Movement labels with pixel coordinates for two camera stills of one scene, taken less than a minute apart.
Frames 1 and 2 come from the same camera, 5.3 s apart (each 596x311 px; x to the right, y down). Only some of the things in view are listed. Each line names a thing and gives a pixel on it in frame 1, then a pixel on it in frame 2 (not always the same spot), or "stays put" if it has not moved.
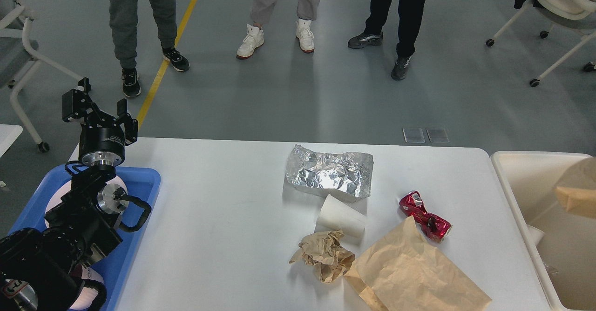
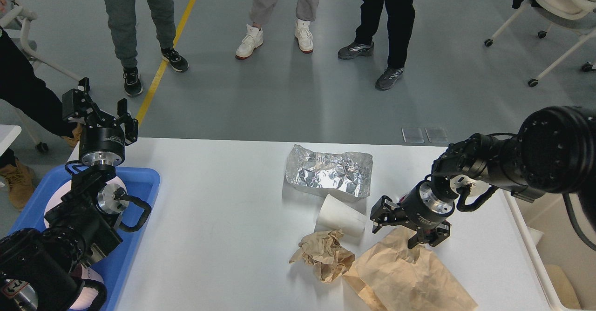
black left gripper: (102, 137) stays put
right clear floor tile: (438, 135) stays put
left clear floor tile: (414, 135) stays put
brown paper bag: (581, 201) to (564, 287)
